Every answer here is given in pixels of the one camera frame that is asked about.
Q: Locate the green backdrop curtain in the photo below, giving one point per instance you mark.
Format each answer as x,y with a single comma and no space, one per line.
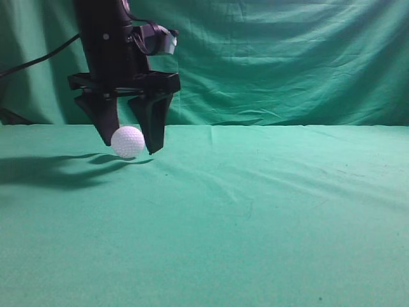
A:
240,62

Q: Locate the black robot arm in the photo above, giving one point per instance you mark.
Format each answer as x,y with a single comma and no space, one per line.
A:
107,13

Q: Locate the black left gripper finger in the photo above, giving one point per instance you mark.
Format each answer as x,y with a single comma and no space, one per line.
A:
151,112

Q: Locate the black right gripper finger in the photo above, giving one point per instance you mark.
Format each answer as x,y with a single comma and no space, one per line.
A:
103,113

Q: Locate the green table cloth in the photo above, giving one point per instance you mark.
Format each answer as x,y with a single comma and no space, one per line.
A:
222,216

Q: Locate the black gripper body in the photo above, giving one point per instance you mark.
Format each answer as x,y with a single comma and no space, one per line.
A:
116,61

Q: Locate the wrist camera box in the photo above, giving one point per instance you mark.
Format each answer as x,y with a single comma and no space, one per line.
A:
161,41

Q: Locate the white golf ball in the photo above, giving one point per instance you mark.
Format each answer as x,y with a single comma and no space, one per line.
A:
127,142

